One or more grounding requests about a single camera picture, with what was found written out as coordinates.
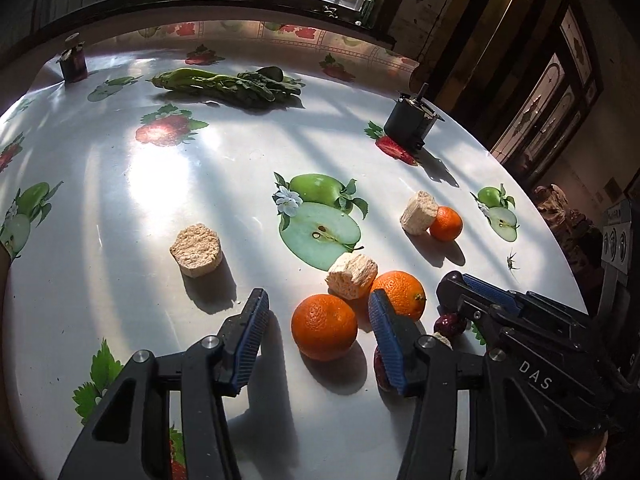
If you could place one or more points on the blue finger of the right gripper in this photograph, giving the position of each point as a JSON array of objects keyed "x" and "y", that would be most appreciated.
[{"x": 487, "y": 287}]

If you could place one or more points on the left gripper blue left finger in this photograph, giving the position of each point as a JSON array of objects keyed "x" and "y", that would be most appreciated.
[{"x": 241, "y": 336}]

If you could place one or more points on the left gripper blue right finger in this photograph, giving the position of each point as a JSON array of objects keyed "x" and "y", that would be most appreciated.
[{"x": 396, "y": 336}]

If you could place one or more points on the dark purple plum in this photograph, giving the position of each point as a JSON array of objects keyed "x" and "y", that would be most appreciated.
[{"x": 451, "y": 325}]

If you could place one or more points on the red date on table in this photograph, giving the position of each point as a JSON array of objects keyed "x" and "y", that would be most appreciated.
[{"x": 380, "y": 372}]

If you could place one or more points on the large orange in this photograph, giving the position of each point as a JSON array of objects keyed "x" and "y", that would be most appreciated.
[{"x": 405, "y": 292}]

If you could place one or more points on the lotus root piece near dates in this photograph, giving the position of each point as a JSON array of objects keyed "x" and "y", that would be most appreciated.
[{"x": 444, "y": 340}]

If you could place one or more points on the small orange by root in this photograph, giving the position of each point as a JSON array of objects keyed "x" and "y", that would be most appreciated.
[{"x": 447, "y": 225}]

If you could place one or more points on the fruit print tablecloth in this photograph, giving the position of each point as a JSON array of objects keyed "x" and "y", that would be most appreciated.
[{"x": 97, "y": 270}]

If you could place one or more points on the green leafy vegetable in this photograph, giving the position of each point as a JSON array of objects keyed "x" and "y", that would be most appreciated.
[{"x": 262, "y": 89}]

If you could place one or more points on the green bottle on sill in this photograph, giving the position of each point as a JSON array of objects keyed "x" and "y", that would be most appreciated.
[{"x": 366, "y": 11}]

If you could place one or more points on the dark glass jar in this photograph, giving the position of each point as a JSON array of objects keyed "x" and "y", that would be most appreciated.
[{"x": 72, "y": 60}]

